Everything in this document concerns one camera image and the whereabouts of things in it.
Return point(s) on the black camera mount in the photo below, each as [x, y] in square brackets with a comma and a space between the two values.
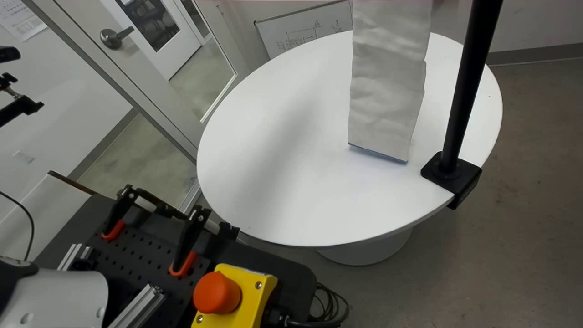
[21, 105]

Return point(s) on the black orange clamp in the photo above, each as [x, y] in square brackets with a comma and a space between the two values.
[186, 254]
[132, 207]

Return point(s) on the round white table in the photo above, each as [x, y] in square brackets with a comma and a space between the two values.
[274, 158]

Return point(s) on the right black orange clamp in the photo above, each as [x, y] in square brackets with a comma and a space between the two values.
[186, 254]

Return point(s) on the white door with handle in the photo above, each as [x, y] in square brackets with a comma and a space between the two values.
[157, 28]

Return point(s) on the white cloth with blue stripe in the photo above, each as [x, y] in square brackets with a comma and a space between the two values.
[389, 72]

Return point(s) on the left black orange clamp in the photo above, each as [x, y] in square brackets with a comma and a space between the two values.
[132, 207]

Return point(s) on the yellow emergency stop box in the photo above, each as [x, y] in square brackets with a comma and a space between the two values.
[232, 298]

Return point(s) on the black pole clamp base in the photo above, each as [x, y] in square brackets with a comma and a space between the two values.
[460, 180]

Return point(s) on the leaning whiteboard with drawings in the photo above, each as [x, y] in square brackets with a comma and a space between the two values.
[290, 30]

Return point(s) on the aluminium extrusion rail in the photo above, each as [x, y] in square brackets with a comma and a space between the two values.
[139, 309]

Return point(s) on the black perforated mounting board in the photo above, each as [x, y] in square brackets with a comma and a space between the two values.
[143, 254]

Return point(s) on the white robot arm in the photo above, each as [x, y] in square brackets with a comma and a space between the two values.
[39, 298]

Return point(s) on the black vertical pole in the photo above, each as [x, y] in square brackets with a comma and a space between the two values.
[480, 34]

